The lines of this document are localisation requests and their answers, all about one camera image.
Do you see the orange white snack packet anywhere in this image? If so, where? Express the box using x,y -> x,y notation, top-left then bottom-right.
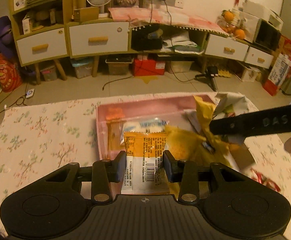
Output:
121,132 -> 169,194

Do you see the white and blue snack packet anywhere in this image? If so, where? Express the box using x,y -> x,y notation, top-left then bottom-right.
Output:
121,118 -> 168,144

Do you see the tall yellow snack packet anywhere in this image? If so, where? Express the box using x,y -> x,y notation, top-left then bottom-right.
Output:
194,96 -> 229,156

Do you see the red candy wrapper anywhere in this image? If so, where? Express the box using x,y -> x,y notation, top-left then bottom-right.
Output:
250,168 -> 281,193

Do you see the white printed snack packet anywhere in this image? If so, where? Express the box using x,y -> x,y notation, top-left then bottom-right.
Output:
213,92 -> 249,120

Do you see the small yellow chips packet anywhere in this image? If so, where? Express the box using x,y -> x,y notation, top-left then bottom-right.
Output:
164,125 -> 216,166

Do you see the pink and silver cardboard box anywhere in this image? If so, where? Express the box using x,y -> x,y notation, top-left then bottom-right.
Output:
95,93 -> 239,201

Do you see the far right small drawer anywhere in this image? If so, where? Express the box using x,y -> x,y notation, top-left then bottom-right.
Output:
244,47 -> 274,69

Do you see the floral tablecloth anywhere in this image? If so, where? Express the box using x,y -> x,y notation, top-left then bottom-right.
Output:
0,94 -> 291,239

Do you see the black microwave oven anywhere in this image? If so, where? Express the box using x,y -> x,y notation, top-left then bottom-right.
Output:
244,16 -> 281,50

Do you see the right white drawer cabinet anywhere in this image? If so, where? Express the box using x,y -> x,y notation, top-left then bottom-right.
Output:
205,34 -> 249,61

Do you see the white drawer cabinet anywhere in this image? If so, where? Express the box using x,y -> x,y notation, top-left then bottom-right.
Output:
15,24 -> 69,66
205,34 -> 249,61
69,22 -> 129,57

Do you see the red storage box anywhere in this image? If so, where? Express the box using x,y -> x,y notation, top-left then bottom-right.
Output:
132,59 -> 165,76

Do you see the bowl of oranges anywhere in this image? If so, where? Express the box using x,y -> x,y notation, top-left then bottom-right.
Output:
216,9 -> 246,40

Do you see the orange cartoon bag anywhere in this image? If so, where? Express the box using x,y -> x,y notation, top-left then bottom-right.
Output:
0,53 -> 22,93

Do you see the middle white drawer cabinet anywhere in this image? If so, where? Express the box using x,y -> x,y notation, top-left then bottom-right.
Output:
69,22 -> 129,57

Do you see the left white drawer cabinet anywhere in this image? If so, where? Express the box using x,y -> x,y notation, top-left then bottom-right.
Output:
15,24 -> 69,66

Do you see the pink cloth on shelf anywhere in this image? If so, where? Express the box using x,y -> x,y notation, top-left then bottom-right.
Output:
109,8 -> 228,36

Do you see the purple plush toy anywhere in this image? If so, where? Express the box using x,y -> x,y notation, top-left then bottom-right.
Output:
0,16 -> 15,60

